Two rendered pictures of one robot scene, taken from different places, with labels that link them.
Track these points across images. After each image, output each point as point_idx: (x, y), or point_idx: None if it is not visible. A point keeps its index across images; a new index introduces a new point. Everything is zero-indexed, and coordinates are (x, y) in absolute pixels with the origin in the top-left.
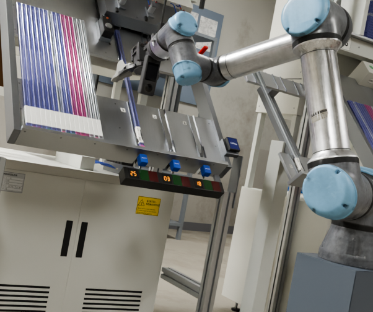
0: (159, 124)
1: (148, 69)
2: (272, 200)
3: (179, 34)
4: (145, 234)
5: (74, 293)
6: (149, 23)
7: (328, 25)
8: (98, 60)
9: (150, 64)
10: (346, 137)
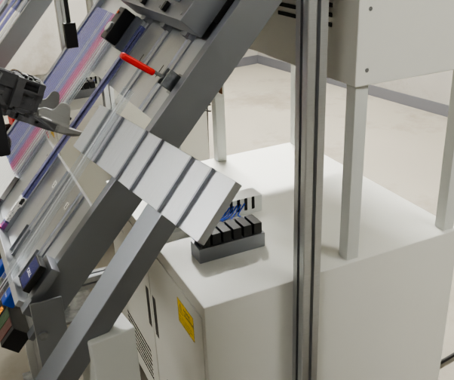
0: (47, 198)
1: None
2: None
3: None
4: (190, 360)
5: (162, 375)
6: (145, 8)
7: None
8: (285, 53)
9: None
10: None
